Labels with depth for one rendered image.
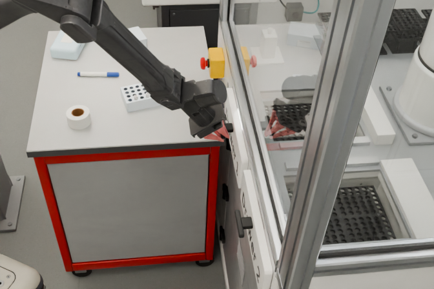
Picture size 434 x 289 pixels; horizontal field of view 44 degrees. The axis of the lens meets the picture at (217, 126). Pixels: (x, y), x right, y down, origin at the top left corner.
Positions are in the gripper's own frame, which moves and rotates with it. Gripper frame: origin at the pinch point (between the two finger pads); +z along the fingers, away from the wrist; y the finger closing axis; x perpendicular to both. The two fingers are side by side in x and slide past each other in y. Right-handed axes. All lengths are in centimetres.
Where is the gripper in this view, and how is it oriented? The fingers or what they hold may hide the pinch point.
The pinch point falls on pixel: (224, 137)
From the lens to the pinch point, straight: 144.1
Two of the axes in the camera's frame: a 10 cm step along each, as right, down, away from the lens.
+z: 5.3, 5.5, 6.4
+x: -1.3, -7.0, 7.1
